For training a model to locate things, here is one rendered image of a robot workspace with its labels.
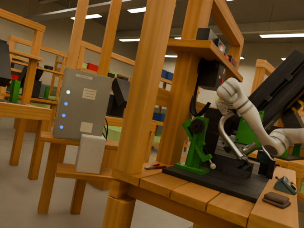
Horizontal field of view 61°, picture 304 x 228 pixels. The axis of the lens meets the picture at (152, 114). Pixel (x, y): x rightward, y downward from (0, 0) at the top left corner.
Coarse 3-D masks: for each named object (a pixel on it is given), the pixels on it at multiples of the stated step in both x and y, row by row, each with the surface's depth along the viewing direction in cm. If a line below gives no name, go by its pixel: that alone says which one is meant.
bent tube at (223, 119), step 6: (228, 114) 142; (234, 114) 143; (222, 120) 142; (222, 126) 142; (222, 132) 141; (228, 138) 139; (228, 144) 138; (234, 144) 137; (234, 150) 135; (240, 156) 133
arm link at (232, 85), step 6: (228, 78) 114; (234, 78) 113; (222, 84) 114; (228, 84) 112; (234, 84) 111; (228, 90) 111; (234, 90) 112; (240, 90) 111; (240, 96) 112; (246, 96) 113; (234, 102) 114; (240, 102) 111; (246, 102) 111
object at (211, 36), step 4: (200, 28) 137; (204, 28) 136; (208, 28) 135; (200, 32) 136; (204, 32) 135; (208, 32) 134; (212, 32) 138; (196, 36) 137; (200, 36) 136; (204, 36) 135; (208, 36) 134; (212, 36) 139; (216, 36) 145; (212, 40) 140
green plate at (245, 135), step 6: (240, 120) 148; (240, 126) 147; (246, 126) 146; (240, 132) 146; (246, 132) 145; (252, 132) 143; (240, 138) 145; (246, 138) 144; (252, 138) 142; (246, 144) 143
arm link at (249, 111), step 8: (248, 104) 111; (240, 112) 113; (248, 112) 111; (256, 112) 111; (248, 120) 112; (256, 120) 110; (256, 128) 111; (256, 136) 114; (264, 136) 110; (272, 136) 111; (264, 144) 112; (272, 144) 109; (280, 144) 108; (272, 152) 111; (280, 152) 109
